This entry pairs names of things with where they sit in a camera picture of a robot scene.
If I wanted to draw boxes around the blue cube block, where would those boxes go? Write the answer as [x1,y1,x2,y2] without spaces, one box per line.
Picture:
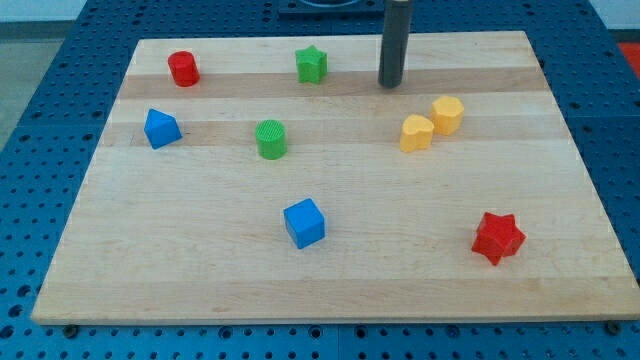
[283,198,326,249]

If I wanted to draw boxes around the wooden board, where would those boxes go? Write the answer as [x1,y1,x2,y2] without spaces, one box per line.
[32,31,639,325]

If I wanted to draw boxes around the green cylinder block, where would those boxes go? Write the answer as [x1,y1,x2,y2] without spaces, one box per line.
[255,119,287,160]

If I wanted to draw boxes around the yellow heart block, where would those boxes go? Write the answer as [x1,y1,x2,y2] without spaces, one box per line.
[399,114,435,153]

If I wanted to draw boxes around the green star block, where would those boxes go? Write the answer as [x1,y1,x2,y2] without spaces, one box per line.
[295,45,328,84]

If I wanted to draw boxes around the yellow hexagon block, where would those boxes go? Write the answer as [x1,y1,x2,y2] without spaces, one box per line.
[430,96,465,135]

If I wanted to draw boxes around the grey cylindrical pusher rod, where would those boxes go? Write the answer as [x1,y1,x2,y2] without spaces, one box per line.
[378,0,414,89]

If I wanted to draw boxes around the red cylinder block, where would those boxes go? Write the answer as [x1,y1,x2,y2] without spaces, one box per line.
[167,51,200,87]

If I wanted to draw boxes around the red star block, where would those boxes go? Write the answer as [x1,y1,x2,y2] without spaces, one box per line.
[471,212,526,266]

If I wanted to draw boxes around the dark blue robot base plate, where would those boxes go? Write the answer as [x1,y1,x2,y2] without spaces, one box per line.
[275,0,385,18]

